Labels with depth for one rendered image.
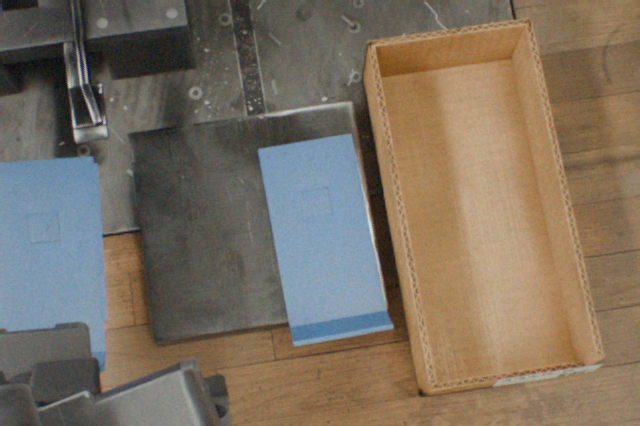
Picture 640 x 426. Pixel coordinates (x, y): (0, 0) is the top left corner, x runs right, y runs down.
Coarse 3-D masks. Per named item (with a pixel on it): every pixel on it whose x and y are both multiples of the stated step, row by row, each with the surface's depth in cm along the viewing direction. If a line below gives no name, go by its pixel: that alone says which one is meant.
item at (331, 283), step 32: (288, 160) 95; (320, 160) 95; (352, 160) 95; (288, 192) 94; (352, 192) 94; (288, 224) 93; (320, 224) 93; (352, 224) 93; (288, 256) 93; (320, 256) 93; (352, 256) 93; (288, 288) 92; (320, 288) 92; (352, 288) 92; (320, 320) 92; (352, 320) 91; (384, 320) 90
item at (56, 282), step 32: (32, 160) 87; (64, 160) 87; (0, 192) 86; (32, 192) 86; (64, 192) 86; (0, 224) 85; (64, 224) 86; (0, 256) 85; (32, 256) 85; (64, 256) 85; (96, 256) 85; (0, 288) 84; (32, 288) 84; (64, 288) 84; (96, 288) 85; (0, 320) 83; (32, 320) 84; (64, 320) 84; (96, 320) 84; (96, 352) 83
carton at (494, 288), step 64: (384, 64) 96; (448, 64) 98; (512, 64) 99; (384, 128) 91; (448, 128) 97; (512, 128) 98; (384, 192) 96; (448, 192) 96; (512, 192) 96; (448, 256) 95; (512, 256) 95; (576, 256) 88; (448, 320) 94; (512, 320) 94; (576, 320) 91; (448, 384) 90
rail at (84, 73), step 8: (72, 0) 91; (72, 8) 90; (72, 16) 90; (80, 16) 90; (80, 24) 90; (80, 32) 90; (80, 40) 90; (80, 48) 90; (80, 56) 90; (88, 56) 92; (80, 64) 89; (88, 64) 91; (80, 72) 89; (88, 72) 90; (80, 80) 89; (88, 80) 89
